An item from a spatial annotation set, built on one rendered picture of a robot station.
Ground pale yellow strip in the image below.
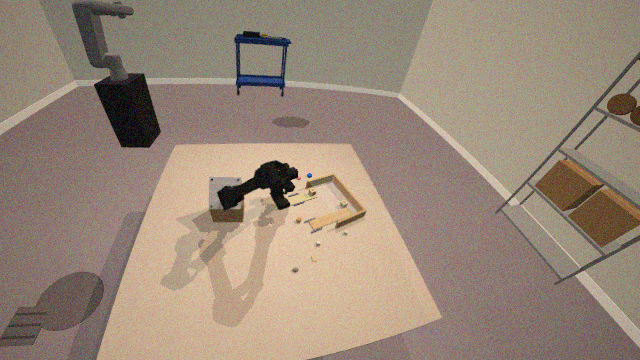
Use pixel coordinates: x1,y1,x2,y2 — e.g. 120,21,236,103
271,191,317,211

